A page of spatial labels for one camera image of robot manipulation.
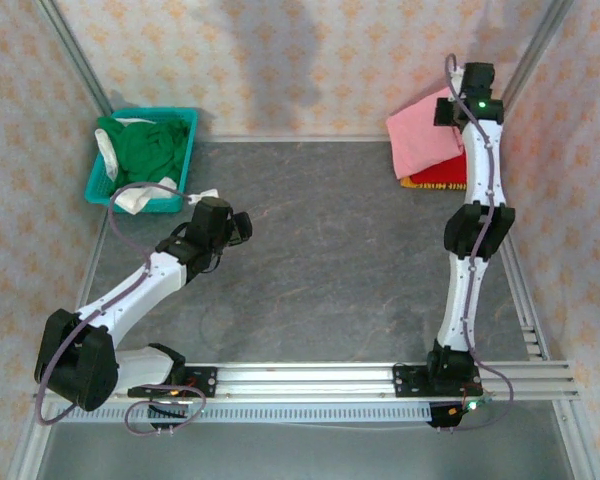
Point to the pink t-shirt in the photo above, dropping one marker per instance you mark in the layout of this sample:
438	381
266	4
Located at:
415	135

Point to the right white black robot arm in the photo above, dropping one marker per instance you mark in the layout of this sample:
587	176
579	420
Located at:
462	290

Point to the red folded t-shirt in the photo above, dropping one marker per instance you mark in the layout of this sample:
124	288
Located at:
445	172

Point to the white t-shirt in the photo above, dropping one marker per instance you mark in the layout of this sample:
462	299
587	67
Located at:
130	200

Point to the green t-shirt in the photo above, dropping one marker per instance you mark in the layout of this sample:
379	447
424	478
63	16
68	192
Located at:
145	150

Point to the teal plastic basket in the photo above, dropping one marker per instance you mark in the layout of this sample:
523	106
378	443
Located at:
97	187

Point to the grey metal lower panel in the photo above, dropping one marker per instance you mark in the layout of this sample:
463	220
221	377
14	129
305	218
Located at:
305	452

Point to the aluminium upright frame post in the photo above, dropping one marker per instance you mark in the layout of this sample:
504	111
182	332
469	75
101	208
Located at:
527	65
77	65

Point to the aluminium table end rail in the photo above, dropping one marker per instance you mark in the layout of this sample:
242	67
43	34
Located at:
305	138

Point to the aluminium table side rail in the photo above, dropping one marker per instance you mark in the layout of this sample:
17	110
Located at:
92	260
527	320

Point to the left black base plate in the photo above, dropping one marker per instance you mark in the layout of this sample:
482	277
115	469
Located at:
205	382

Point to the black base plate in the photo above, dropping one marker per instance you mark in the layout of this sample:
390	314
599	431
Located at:
205	382
407	382

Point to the long aluminium base rail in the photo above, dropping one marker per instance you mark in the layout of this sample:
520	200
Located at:
305	380

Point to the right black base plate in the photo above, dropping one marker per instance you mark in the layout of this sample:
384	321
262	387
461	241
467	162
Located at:
407	382

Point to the aluminium lower frame leg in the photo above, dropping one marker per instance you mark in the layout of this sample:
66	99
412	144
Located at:
30	445
577	440

